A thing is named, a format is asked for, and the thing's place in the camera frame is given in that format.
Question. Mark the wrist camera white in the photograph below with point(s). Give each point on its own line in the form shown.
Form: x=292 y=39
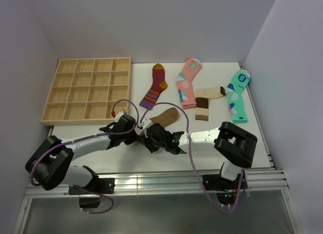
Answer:
x=143 y=126
x=117 y=115

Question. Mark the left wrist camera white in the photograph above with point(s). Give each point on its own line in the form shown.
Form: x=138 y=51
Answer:
x=117 y=115

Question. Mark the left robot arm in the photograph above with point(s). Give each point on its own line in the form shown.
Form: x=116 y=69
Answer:
x=50 y=165

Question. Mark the tan brown ribbed sock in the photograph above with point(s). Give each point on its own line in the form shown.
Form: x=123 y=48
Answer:
x=165 y=119

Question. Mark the pink patterned sock pair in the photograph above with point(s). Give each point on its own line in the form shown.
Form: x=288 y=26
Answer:
x=184 y=83

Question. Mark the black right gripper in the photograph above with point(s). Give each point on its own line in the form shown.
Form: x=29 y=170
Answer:
x=148 y=144

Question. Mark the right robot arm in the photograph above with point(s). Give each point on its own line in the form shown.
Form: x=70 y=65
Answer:
x=235 y=144

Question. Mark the cream brown striped sock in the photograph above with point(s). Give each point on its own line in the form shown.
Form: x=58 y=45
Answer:
x=202 y=97

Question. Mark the wooden compartment tray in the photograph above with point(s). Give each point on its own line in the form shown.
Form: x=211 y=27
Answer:
x=88 y=91

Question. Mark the maroon purple striped sock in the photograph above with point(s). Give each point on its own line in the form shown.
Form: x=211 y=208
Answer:
x=158 y=86

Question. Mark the aluminium rail frame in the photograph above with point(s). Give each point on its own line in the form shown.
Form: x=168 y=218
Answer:
x=159 y=193

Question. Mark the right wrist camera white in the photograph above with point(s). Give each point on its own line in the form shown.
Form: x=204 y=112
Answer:
x=143 y=126

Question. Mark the mint green patterned sock pair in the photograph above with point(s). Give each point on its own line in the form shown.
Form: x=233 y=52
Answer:
x=234 y=91

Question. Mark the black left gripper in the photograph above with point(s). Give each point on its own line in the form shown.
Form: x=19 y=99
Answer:
x=135 y=137

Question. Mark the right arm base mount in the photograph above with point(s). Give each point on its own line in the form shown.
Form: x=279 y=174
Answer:
x=214 y=182

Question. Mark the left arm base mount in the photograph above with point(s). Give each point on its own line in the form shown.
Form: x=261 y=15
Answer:
x=92 y=195

